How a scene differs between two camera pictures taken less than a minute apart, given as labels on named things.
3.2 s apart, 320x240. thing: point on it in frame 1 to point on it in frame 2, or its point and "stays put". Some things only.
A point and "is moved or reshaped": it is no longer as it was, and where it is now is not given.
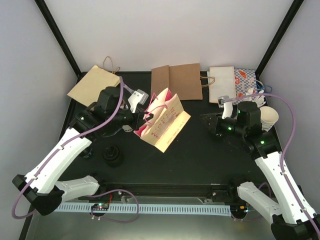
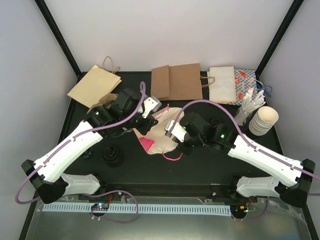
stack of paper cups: [269, 116] stays put
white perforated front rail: [143, 209] stays put
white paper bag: [221, 82] stays put
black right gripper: [214, 122] to [185, 150]
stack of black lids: [114, 157] stays put
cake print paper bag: [168, 120] is moved or reshaped
